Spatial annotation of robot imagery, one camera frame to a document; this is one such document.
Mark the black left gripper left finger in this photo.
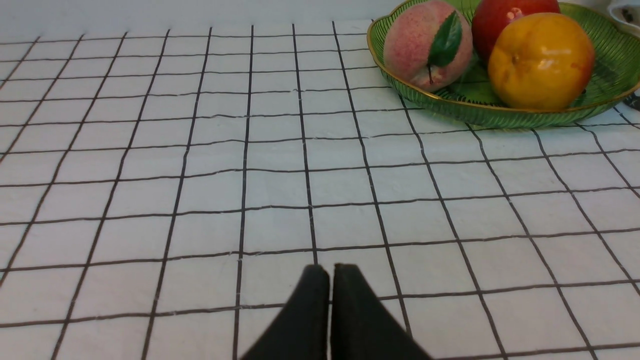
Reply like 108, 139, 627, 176
242, 264, 330, 360

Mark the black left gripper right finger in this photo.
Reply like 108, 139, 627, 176
330, 263, 431, 360

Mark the white cloth bag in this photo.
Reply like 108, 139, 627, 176
606, 0, 640, 38

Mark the white grid tablecloth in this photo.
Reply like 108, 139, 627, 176
0, 20, 640, 360

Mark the green leaf-shaped plate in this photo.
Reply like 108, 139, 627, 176
366, 0, 640, 129

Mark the pink peach with leaf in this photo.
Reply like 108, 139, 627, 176
382, 0, 473, 92

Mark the yellow-orange pear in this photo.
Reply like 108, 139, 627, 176
487, 13, 595, 111

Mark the red apple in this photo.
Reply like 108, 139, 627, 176
471, 0, 561, 65

